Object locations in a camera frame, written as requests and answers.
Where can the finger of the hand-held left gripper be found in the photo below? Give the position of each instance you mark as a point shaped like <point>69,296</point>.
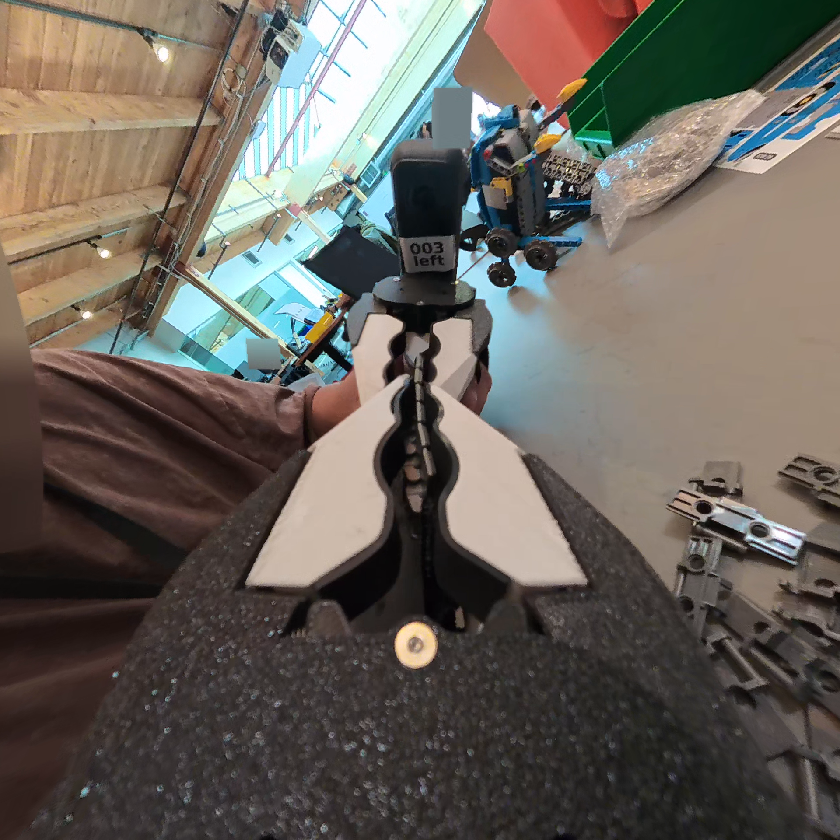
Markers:
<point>374,354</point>
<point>459,354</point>

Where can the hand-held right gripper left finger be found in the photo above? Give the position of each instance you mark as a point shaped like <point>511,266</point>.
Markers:
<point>321,518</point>

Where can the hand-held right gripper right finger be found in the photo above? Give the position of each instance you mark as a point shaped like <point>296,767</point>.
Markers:
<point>512,518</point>

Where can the pile of grey track pieces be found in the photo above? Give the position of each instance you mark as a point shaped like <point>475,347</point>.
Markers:
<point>754,590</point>

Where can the grey desk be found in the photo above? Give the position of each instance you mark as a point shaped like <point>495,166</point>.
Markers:
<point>623,361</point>

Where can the person's left hand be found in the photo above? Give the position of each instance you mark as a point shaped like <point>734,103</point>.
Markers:
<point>480,388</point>

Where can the yellow machine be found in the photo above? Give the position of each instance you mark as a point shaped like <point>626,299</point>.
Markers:
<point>321,326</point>

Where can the partly built toy vehicle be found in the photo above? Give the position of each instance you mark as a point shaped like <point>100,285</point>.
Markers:
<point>518,177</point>

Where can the red plastic bin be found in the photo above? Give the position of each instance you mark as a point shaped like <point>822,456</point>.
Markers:
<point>551,46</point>

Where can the white ceiling device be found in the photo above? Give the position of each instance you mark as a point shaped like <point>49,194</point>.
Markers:
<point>282,39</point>

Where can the bubble wrap bag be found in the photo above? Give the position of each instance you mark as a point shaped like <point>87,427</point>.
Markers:
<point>663,164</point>

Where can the ceiling spotlight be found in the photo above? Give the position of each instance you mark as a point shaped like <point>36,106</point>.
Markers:
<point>86,313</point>
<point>102,251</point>
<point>161,53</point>

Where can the green plastic bin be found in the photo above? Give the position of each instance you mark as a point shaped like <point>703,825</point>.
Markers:
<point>689,59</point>

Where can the blue sticker sheet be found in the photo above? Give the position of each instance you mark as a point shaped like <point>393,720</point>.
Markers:
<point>781,124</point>

